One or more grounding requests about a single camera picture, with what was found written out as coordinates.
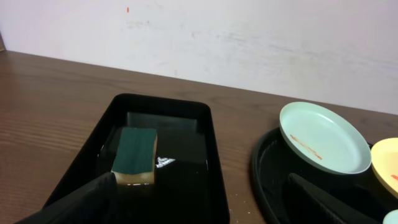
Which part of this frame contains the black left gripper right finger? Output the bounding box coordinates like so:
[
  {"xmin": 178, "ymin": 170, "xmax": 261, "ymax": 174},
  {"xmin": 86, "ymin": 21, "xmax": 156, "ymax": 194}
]
[{"xmin": 286, "ymin": 173, "xmax": 378, "ymax": 224}]

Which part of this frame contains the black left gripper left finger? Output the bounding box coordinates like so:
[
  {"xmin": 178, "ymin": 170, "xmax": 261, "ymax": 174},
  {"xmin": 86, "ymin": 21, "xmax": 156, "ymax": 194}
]
[{"xmin": 17, "ymin": 172, "xmax": 118, "ymax": 224}]

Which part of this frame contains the green and yellow sponge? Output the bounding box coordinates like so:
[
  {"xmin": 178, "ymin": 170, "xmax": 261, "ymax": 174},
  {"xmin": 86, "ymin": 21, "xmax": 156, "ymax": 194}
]
[{"xmin": 111, "ymin": 127, "xmax": 157, "ymax": 185}]

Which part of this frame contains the light green plate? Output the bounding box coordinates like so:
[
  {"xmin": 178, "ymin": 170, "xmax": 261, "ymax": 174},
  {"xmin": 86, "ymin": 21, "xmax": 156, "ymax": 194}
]
[
  {"xmin": 279, "ymin": 101, "xmax": 371, "ymax": 175},
  {"xmin": 382, "ymin": 209, "xmax": 398, "ymax": 224}
]

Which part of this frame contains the yellow plate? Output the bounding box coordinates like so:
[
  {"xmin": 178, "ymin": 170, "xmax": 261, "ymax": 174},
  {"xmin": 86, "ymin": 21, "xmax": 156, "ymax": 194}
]
[{"xmin": 371, "ymin": 138, "xmax": 397, "ymax": 198}]

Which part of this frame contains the round black tray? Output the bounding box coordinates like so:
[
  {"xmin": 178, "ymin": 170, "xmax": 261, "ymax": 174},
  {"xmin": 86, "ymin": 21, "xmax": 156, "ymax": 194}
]
[{"xmin": 250, "ymin": 128, "xmax": 397, "ymax": 223}]

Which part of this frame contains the black rectangular water tray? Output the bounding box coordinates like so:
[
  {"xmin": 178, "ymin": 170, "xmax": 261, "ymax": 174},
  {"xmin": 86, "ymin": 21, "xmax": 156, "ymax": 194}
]
[{"xmin": 47, "ymin": 93, "xmax": 229, "ymax": 223}]

